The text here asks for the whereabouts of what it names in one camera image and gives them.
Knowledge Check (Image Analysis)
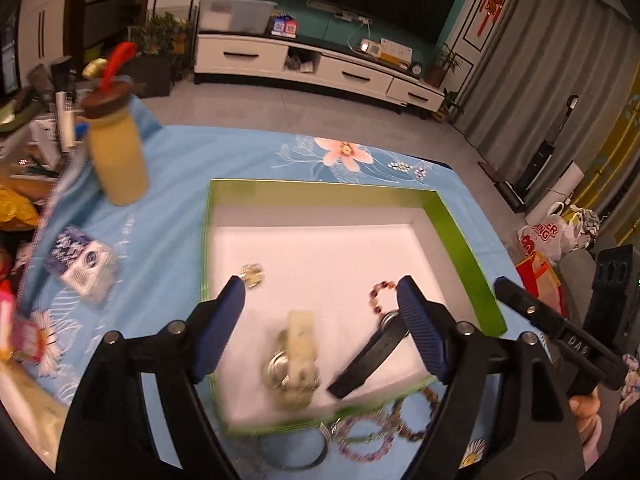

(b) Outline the red knot wall ornament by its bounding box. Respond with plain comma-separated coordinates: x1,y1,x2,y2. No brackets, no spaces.
477,0,506,37

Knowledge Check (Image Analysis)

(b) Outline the leafy plant in black planter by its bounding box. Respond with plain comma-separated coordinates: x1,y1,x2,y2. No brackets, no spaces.
129,12,194,99

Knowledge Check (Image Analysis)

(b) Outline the person's right hand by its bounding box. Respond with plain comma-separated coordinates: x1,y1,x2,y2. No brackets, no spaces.
569,392,603,428

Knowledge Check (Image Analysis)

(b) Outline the potted plant in brown pot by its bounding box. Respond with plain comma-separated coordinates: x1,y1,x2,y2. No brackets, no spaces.
425,42,463,88

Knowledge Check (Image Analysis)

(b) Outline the black upright vacuum cleaner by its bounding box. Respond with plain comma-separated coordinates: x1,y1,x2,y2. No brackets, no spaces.
495,95,581,213

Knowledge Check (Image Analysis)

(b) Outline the small gold brooch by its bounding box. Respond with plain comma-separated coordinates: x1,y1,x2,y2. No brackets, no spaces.
240,263,265,289

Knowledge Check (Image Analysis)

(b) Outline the white plastic bag red print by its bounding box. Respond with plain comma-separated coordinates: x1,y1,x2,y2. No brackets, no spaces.
517,210,581,266

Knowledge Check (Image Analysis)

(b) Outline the clear plastic storage box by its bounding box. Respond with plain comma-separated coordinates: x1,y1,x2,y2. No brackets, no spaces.
199,0,278,37

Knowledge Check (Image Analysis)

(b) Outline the cream strap wristwatch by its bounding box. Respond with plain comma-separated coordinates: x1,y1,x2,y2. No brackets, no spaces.
260,309,322,409

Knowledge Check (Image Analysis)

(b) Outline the pink snack packet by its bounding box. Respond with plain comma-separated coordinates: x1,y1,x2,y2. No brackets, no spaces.
0,280,47,362

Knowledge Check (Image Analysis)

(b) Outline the yellow snack bag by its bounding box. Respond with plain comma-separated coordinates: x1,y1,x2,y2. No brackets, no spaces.
0,185,41,232

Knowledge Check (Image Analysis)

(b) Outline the white paper roll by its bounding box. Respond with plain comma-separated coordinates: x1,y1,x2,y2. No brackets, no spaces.
550,162,585,206

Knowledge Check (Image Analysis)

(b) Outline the white tube bottle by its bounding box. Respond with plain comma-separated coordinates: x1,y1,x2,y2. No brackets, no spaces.
56,91,76,151

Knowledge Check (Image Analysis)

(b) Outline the red yellow shopping bag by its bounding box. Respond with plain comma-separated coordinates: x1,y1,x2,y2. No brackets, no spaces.
515,252,567,313

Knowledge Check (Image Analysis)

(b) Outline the yellow bottle with brown lid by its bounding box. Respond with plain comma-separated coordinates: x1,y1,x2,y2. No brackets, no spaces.
80,42,150,207

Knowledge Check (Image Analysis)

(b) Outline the green bowl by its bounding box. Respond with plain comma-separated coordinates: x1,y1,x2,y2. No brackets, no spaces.
0,96,43,129

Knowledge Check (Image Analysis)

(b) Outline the black pump bottle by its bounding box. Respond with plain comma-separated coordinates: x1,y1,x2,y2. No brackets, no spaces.
50,57,81,92

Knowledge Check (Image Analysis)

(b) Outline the brown bead bracelet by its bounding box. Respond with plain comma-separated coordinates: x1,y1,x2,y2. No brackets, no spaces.
390,387,442,442

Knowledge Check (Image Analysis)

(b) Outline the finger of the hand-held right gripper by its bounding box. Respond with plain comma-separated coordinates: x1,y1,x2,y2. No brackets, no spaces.
494,276,629,397

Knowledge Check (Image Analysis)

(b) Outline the black strap wristwatch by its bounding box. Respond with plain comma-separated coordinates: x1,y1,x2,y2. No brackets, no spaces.
326,310,408,401

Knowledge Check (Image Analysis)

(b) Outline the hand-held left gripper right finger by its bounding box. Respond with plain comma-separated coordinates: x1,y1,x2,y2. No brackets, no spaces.
396,275,586,480

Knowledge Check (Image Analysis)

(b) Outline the small floor potted plant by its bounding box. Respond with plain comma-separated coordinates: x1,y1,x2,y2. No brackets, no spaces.
435,90,464,123

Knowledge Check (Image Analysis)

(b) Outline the pink bead bracelet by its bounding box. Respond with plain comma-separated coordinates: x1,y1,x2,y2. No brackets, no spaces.
337,430,397,462

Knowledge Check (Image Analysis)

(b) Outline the yellow white cardboard box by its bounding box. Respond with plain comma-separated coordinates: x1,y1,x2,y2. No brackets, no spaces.
377,37,414,61

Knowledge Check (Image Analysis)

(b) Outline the person's right forearm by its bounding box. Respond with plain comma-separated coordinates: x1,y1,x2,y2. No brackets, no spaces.
582,424,613,468

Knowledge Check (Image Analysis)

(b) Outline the grey curtain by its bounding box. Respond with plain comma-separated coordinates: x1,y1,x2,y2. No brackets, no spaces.
452,0,640,201

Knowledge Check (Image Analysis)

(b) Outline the dark red bead bracelet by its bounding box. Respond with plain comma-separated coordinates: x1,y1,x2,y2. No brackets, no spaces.
369,281,399,314

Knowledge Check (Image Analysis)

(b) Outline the blue floral tablecloth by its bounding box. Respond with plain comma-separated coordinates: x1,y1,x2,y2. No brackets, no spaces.
15,95,521,480

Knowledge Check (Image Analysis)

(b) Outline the white television cabinet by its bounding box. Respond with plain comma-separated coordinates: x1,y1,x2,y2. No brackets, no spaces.
194,32,446,112

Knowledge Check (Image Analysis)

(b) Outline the thin dark metal bangle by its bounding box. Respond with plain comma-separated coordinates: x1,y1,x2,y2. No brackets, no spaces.
270,430,330,472

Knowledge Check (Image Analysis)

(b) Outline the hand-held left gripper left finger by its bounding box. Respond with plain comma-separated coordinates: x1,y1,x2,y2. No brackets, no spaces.
57,276,247,480

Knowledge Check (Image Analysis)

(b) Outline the blue white tissue pack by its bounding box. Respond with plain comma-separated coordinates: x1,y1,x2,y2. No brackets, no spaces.
42,225,119,306

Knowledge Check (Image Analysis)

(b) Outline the black white patterned bag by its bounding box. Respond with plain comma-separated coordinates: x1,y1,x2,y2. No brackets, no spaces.
565,205,602,252

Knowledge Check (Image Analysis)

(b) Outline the clear plastic container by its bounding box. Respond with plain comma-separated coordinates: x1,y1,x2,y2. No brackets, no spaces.
30,120,67,162

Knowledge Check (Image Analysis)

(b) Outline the green cardboard box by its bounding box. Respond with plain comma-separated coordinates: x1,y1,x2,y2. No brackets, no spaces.
200,178,507,436

